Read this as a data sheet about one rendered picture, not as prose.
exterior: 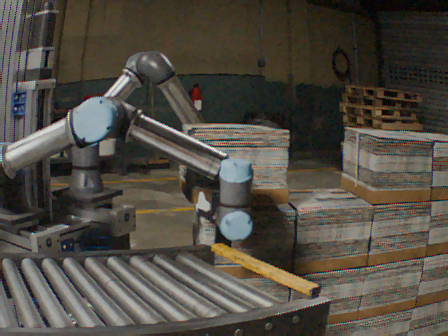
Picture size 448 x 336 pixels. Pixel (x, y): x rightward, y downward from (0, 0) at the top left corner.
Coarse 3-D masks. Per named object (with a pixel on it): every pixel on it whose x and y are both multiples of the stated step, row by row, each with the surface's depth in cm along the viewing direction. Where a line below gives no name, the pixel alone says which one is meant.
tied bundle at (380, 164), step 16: (352, 144) 220; (368, 144) 201; (384, 144) 194; (400, 144) 195; (416, 144) 196; (352, 160) 220; (368, 160) 201; (384, 160) 195; (400, 160) 196; (416, 160) 197; (352, 176) 221; (368, 176) 202; (384, 176) 196; (400, 176) 197; (416, 176) 198; (432, 176) 199
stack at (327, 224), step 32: (320, 192) 223; (256, 224) 191; (288, 224) 192; (320, 224) 194; (352, 224) 197; (384, 224) 199; (416, 224) 201; (256, 256) 192; (288, 256) 194; (320, 256) 196; (288, 288) 201; (352, 288) 200; (384, 288) 202; (416, 288) 205; (352, 320) 204; (384, 320) 205; (416, 320) 208
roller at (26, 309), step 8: (8, 264) 123; (8, 272) 118; (16, 272) 119; (8, 280) 114; (16, 280) 113; (16, 288) 108; (24, 288) 109; (16, 296) 104; (24, 296) 104; (16, 304) 102; (24, 304) 99; (32, 304) 101; (24, 312) 96; (32, 312) 96; (24, 320) 93; (32, 320) 92; (40, 320) 94
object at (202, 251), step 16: (0, 256) 128; (16, 256) 131; (32, 256) 133; (48, 256) 135; (64, 256) 137; (80, 256) 139; (96, 256) 141; (128, 256) 146; (144, 256) 148; (176, 256) 152; (208, 256) 157; (0, 272) 127; (64, 272) 137
